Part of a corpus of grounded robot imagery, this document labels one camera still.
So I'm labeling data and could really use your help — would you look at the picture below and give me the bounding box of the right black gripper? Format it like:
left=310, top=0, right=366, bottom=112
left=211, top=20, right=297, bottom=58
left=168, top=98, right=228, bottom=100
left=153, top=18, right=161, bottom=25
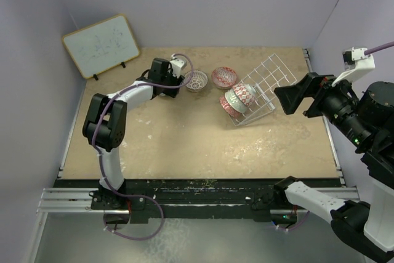
left=273, top=67, right=372, bottom=146

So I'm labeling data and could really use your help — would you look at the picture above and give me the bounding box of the white black-spoked bowl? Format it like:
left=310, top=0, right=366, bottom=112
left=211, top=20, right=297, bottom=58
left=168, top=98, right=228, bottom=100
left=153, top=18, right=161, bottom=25
left=184, top=70, right=208, bottom=92

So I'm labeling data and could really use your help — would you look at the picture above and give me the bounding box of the dark blue triangle bowl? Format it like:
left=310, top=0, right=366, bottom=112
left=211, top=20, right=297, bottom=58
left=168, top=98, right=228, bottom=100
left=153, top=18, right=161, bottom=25
left=232, top=83, right=257, bottom=107

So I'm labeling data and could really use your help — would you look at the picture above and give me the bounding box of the white green-spoked bowl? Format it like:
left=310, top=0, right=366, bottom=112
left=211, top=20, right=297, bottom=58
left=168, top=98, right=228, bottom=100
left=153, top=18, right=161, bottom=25
left=225, top=90, right=247, bottom=113

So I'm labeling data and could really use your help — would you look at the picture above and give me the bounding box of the black floral bowl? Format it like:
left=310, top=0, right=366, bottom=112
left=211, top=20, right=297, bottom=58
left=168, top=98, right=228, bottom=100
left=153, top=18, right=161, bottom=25
left=219, top=95, right=241, bottom=119

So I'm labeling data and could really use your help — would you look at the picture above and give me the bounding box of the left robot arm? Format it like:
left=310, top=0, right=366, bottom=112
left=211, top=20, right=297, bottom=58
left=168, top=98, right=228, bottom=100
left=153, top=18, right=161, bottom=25
left=82, top=56, right=187, bottom=209

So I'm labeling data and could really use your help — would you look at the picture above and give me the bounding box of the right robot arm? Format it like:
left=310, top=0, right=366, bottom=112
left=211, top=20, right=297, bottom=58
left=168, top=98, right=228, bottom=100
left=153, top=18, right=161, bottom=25
left=273, top=73, right=393, bottom=262

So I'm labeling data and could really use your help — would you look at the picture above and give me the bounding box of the red patterned bowl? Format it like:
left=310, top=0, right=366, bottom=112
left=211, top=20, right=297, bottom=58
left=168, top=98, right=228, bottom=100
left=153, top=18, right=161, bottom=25
left=211, top=67, right=238, bottom=89

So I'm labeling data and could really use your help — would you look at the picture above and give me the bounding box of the white dry-erase board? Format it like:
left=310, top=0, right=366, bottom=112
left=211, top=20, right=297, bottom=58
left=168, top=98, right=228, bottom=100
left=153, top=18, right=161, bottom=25
left=62, top=14, right=140, bottom=79

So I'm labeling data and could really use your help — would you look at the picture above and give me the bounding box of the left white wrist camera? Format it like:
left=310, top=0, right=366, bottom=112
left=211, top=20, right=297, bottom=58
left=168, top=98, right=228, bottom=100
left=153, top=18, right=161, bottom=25
left=170, top=56, right=187, bottom=78

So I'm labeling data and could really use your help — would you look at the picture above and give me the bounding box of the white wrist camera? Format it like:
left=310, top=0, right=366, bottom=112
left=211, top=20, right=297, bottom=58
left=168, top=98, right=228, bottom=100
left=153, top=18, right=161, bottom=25
left=170, top=56, right=187, bottom=78
left=332, top=47, right=376, bottom=87

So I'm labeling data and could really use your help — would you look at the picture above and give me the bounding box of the white wire dish rack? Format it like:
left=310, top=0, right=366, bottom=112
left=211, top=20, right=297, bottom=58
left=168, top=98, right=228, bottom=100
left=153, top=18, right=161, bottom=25
left=231, top=54, right=297, bottom=127

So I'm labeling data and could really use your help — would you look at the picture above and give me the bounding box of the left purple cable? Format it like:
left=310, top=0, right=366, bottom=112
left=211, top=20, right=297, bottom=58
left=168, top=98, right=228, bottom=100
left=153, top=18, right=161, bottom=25
left=91, top=53, right=195, bottom=243

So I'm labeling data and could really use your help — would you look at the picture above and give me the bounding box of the purple cable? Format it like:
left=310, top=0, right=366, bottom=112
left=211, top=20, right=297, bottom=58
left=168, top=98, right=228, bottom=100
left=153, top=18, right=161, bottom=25
left=91, top=53, right=195, bottom=243
left=275, top=41, right=394, bottom=232

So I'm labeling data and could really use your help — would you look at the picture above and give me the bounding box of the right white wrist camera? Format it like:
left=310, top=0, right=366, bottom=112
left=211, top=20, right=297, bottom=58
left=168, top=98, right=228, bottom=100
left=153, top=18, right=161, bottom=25
left=332, top=47, right=376, bottom=87

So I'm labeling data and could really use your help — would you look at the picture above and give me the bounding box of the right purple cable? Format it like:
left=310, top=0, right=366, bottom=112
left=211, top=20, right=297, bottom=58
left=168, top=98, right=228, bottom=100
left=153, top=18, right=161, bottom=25
left=275, top=41, right=394, bottom=232

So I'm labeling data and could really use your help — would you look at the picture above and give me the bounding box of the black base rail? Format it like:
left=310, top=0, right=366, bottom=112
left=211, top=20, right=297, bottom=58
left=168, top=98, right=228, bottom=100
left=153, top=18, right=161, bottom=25
left=54, top=178, right=342, bottom=224

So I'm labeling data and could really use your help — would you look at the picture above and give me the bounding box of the aluminium extrusion rail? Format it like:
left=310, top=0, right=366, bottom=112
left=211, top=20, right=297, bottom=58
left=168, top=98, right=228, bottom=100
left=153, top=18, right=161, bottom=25
left=36, top=187, right=107, bottom=214

